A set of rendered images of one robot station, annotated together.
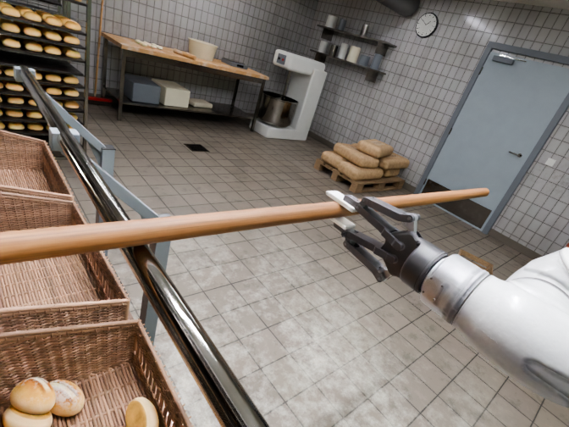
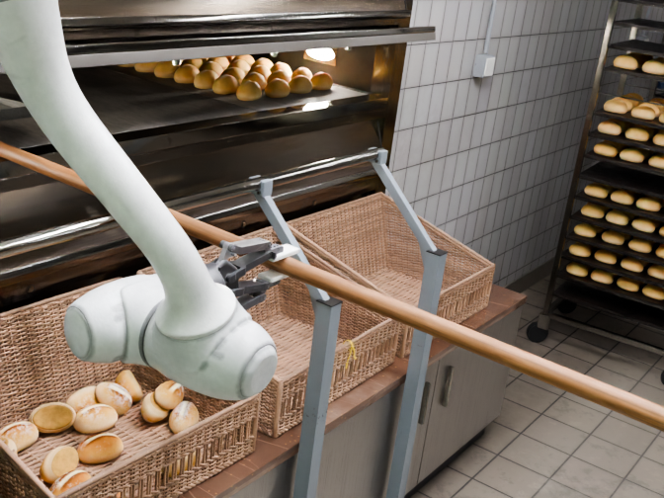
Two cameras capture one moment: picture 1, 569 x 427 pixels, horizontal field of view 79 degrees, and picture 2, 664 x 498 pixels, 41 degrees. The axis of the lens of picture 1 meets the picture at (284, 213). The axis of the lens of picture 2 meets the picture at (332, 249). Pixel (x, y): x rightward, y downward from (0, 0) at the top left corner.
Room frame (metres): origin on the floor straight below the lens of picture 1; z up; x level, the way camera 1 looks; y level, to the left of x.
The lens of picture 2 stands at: (0.47, -1.46, 1.73)
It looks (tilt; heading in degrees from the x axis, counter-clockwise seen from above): 20 degrees down; 81
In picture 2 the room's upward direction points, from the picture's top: 7 degrees clockwise
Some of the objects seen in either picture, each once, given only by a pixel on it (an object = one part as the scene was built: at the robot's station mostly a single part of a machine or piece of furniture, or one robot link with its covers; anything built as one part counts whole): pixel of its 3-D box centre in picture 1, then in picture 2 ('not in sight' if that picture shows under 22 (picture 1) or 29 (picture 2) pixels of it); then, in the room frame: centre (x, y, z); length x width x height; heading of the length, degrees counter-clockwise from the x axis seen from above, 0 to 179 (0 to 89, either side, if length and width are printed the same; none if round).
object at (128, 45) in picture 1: (189, 88); not in sight; (5.15, 1.91, 0.45); 2.20 x 0.80 x 0.90; 138
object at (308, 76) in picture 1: (288, 97); not in sight; (6.06, 0.55, 0.66); 1.00 x 0.66 x 1.32; 138
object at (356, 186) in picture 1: (360, 174); not in sight; (4.97, -0.89, 0.07); 1.20 x 0.80 x 0.14; 138
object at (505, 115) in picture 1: (488, 140); not in sight; (4.68, -2.19, 1.08); 1.14 x 0.09 x 2.16; 48
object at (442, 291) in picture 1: (451, 286); not in sight; (0.44, -0.27, 1.19); 0.09 x 0.06 x 0.09; 137
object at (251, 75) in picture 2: not in sight; (226, 69); (0.51, 1.56, 1.21); 0.61 x 0.48 x 0.06; 138
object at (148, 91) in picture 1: (140, 88); not in sight; (4.63, 2.38, 0.35); 0.50 x 0.36 x 0.24; 48
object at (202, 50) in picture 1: (201, 50); not in sight; (5.31, 1.87, 1.01); 0.43 x 0.43 x 0.21
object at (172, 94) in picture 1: (169, 92); not in sight; (4.94, 2.10, 0.35); 0.50 x 0.36 x 0.24; 49
